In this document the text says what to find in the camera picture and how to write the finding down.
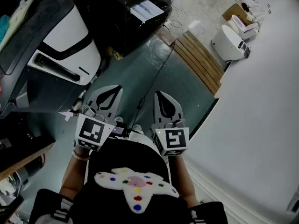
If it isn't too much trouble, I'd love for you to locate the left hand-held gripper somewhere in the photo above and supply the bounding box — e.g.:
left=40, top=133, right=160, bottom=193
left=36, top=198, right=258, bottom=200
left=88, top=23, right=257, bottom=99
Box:
left=74, top=84, right=123, bottom=152

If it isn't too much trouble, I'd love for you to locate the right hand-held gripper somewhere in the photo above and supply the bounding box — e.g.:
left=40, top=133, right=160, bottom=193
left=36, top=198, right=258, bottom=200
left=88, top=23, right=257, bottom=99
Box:
left=151, top=91, right=190, bottom=157

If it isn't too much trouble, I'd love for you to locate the white drawer tray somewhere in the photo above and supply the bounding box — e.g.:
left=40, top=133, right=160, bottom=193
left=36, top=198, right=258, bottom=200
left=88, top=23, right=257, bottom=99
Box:
left=129, top=0, right=173, bottom=28

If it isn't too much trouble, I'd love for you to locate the person's right forearm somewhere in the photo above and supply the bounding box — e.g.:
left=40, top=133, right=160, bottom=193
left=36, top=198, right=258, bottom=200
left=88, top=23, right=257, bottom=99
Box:
left=168, top=154, right=200, bottom=209

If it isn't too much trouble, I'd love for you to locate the person's left forearm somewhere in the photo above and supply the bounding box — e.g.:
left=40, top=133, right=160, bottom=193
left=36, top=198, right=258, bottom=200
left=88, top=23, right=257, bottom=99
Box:
left=58, top=152, right=92, bottom=202

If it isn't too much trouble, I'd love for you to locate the white toilet seat lid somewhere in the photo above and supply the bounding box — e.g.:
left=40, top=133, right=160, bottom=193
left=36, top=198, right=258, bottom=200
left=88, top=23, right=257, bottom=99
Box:
left=211, top=24, right=252, bottom=62

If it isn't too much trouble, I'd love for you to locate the black belt device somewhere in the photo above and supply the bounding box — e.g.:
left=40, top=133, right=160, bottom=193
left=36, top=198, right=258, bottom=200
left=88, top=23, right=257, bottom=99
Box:
left=111, top=122, right=128, bottom=139

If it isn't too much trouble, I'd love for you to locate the white paper scrap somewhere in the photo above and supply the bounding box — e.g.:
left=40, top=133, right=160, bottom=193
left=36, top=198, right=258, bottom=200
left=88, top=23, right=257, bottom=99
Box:
left=59, top=111, right=74, bottom=122

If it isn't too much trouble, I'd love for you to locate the small yellow object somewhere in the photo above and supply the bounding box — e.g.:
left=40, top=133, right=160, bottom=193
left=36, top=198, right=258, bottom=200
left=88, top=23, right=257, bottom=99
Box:
left=105, top=45, right=124, bottom=61

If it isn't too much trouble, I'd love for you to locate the person's black shirt star patch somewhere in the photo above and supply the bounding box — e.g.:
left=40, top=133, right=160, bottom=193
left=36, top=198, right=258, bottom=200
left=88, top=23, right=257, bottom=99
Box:
left=28, top=138, right=228, bottom=224

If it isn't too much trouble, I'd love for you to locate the wooden slat platform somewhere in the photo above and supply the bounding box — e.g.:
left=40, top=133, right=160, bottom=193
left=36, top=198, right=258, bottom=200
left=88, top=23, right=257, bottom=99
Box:
left=171, top=30, right=225, bottom=96

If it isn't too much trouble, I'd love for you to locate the white and black washing machine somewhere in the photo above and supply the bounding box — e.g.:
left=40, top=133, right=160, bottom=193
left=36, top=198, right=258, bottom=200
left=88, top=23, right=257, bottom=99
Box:
left=0, top=0, right=101, bottom=119

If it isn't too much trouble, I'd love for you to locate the white toilet open lid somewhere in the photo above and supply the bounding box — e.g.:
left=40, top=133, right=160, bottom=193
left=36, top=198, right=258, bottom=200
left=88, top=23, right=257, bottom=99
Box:
left=228, top=14, right=260, bottom=42

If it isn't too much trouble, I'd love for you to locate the cream cloth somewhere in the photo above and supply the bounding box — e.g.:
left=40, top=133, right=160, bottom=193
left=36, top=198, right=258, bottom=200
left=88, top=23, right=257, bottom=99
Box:
left=0, top=0, right=47, bottom=52

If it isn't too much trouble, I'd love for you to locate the brown cardboard box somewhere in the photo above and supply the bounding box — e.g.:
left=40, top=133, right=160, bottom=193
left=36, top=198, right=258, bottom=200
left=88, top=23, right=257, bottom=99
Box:
left=221, top=3, right=255, bottom=27

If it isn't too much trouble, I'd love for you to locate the teal cloth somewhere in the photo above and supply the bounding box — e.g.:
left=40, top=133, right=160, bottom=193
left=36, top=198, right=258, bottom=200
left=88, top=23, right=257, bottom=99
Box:
left=0, top=14, right=11, bottom=44

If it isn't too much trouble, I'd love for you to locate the pale bead bracelet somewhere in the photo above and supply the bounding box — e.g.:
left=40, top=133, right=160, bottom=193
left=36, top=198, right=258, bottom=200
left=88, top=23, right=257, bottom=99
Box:
left=71, top=149, right=91, bottom=161

